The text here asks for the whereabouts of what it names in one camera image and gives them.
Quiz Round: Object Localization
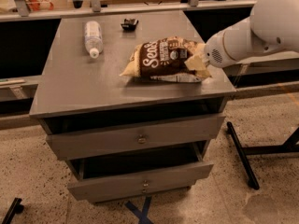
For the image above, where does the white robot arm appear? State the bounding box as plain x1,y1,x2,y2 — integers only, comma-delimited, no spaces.
186,0,299,68

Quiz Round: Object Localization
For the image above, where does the grey drawer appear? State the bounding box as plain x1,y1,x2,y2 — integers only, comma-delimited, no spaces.
47,113,224,161
68,161,213,203

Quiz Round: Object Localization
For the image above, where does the lower grey drawer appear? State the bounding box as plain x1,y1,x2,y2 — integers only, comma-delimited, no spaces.
68,161,213,203

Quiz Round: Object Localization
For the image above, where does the grey drawer cabinet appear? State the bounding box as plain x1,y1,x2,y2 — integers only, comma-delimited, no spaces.
29,9,236,203

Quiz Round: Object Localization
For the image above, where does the black metal stand base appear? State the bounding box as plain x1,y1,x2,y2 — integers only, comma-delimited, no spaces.
226,122,299,190

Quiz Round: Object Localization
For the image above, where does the clear plastic water bottle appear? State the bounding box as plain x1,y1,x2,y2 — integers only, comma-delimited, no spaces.
84,21,104,59

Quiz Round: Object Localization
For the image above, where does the black stand foot left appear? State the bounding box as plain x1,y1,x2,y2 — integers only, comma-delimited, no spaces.
2,198,24,224

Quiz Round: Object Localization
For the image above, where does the upper grey drawer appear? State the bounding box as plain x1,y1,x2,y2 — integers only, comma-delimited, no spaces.
47,113,224,161

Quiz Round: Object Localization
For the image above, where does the dark rxbar chocolate wrapper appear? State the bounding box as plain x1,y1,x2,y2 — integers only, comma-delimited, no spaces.
121,19,138,31

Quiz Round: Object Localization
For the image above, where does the metal railing frame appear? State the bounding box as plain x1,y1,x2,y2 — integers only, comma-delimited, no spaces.
0,0,257,21

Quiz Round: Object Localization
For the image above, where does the brown sea salt chip bag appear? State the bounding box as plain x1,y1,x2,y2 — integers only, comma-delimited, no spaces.
121,36,211,83

